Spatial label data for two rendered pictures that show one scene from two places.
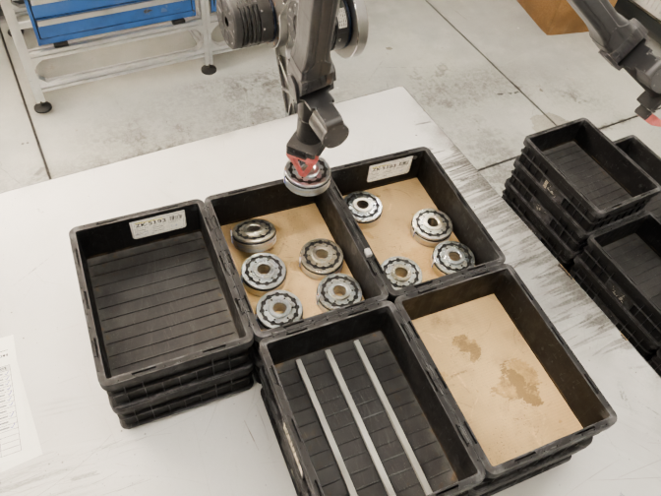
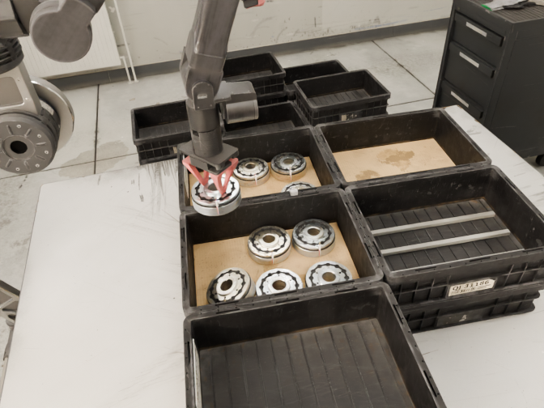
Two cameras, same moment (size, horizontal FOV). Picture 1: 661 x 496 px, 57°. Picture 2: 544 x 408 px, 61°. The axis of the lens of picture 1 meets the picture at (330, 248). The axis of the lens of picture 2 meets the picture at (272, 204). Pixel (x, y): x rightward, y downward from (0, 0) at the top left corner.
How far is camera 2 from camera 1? 1.00 m
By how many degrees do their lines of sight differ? 47
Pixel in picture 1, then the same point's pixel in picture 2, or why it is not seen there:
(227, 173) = (81, 348)
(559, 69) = not seen: hidden behind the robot
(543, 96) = not seen: hidden behind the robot
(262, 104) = not seen: outside the picture
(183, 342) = (354, 376)
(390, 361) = (379, 218)
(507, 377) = (392, 162)
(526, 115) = (55, 177)
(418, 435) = (444, 213)
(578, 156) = (155, 130)
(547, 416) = (422, 150)
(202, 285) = (279, 353)
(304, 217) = (210, 255)
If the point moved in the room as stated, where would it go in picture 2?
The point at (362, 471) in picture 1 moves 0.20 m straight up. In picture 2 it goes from (479, 249) to (503, 182)
